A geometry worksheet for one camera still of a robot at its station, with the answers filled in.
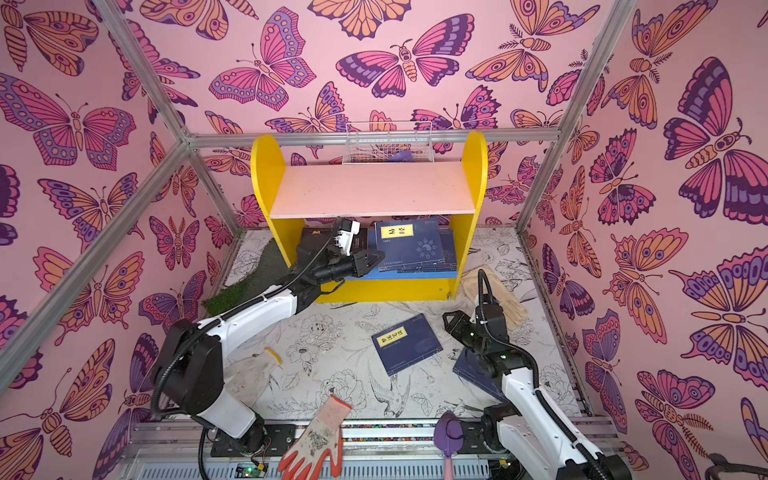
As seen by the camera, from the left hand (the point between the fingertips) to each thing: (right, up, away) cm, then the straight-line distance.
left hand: (386, 253), depth 76 cm
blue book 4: (+22, -28, -6) cm, 36 cm away
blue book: (+18, -3, +11) cm, 22 cm away
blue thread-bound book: (+4, -4, +3) cm, 7 cm away
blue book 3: (+6, -27, +14) cm, 31 cm away
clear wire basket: (0, +36, +21) cm, 42 cm away
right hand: (+17, -17, +7) cm, 25 cm away
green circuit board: (-33, -53, -4) cm, 63 cm away
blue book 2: (+6, +3, +5) cm, 8 cm away
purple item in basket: (+5, +31, +18) cm, 36 cm away
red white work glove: (-16, -45, -3) cm, 48 cm away
